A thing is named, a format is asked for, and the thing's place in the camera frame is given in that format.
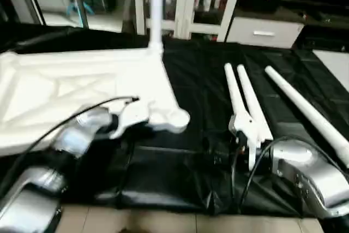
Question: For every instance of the white plastic table leg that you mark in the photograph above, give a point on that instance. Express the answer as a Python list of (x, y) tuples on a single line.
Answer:
[(156, 9), (252, 99), (305, 107), (234, 94)]

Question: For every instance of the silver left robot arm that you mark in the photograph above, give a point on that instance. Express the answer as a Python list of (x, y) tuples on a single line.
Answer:
[(71, 140)]

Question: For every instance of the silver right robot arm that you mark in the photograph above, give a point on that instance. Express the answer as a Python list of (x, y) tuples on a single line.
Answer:
[(311, 173)]

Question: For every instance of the black mat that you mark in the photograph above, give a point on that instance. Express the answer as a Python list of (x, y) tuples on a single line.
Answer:
[(202, 80)]

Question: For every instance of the white drawer unit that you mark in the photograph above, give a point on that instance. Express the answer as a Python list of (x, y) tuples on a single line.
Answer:
[(264, 32)]

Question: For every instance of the white glass door cabinet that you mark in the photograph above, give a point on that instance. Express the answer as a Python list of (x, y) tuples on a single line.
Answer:
[(188, 1)]

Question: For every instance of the light blue stand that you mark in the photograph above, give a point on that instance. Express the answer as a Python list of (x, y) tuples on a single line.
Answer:
[(78, 9)]

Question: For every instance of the white flat board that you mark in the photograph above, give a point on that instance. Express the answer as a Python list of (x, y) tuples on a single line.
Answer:
[(335, 66)]

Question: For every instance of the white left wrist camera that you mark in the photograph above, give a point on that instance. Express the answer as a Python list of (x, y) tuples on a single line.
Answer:
[(131, 115)]

